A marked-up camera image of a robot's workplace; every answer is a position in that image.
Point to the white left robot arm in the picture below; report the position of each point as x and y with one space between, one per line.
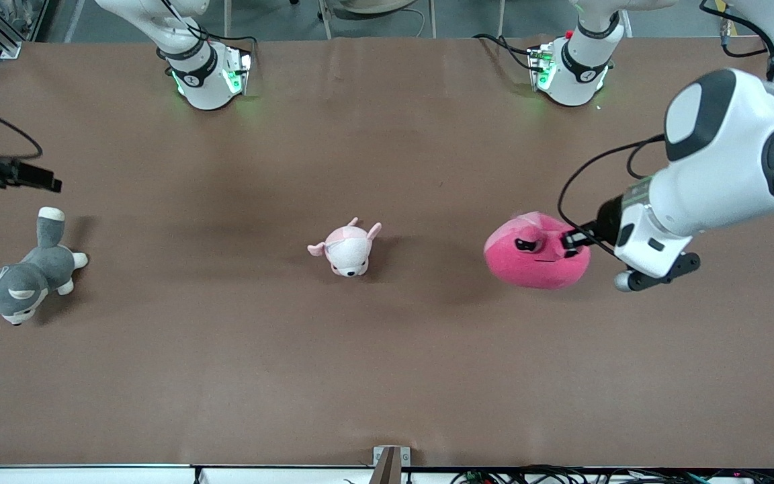
716 175

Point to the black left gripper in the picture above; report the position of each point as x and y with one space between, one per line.
607 221

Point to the grey metal table bracket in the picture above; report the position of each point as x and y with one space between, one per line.
387 467

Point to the white metal leg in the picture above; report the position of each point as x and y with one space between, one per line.
501 17
228 17

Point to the grey husky plush toy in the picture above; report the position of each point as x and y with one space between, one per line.
24 279

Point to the brown table cover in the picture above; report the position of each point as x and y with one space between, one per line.
427 370

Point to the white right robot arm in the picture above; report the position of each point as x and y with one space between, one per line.
205 87

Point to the white stand with round base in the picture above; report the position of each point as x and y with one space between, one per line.
377 5

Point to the pale pink puppy plush toy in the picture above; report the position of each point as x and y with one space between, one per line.
350 252

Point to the pink round plush toy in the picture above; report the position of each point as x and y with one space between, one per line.
528 269

